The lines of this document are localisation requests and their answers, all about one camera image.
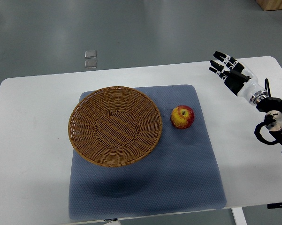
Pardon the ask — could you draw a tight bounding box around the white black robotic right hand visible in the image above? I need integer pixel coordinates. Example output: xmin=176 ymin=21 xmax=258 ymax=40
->
xmin=209 ymin=51 xmax=268 ymax=105

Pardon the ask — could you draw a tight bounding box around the lower metal floor plate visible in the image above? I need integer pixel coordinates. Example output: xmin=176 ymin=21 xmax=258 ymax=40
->
xmin=85 ymin=60 xmax=98 ymax=69

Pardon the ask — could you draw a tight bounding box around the brown wicker basket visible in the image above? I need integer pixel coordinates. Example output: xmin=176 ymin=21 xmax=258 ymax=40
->
xmin=68 ymin=86 xmax=162 ymax=167

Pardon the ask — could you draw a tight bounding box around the upper metal floor plate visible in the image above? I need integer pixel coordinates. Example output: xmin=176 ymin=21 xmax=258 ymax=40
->
xmin=85 ymin=50 xmax=97 ymax=59

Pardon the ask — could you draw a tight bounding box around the white table leg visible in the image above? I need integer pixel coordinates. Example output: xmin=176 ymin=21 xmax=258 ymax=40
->
xmin=231 ymin=207 xmax=247 ymax=225

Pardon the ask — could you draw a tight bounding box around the red yellow apple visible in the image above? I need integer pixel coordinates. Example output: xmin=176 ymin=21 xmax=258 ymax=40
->
xmin=170 ymin=105 xmax=195 ymax=129

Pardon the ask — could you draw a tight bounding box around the black table control panel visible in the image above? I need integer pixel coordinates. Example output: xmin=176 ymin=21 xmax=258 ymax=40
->
xmin=267 ymin=203 xmax=282 ymax=209

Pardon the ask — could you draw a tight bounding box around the wooden box corner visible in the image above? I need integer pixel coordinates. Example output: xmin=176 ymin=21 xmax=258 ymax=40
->
xmin=256 ymin=0 xmax=282 ymax=11

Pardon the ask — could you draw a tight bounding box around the metal floor plate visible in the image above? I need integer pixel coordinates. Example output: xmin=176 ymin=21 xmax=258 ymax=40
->
xmin=85 ymin=60 xmax=98 ymax=69
xmin=85 ymin=50 xmax=97 ymax=59

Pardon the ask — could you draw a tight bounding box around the blue grey fabric mat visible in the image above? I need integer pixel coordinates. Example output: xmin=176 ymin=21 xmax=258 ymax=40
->
xmin=69 ymin=85 xmax=226 ymax=220

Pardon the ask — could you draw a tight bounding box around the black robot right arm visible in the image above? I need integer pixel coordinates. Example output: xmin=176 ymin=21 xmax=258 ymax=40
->
xmin=254 ymin=78 xmax=282 ymax=146

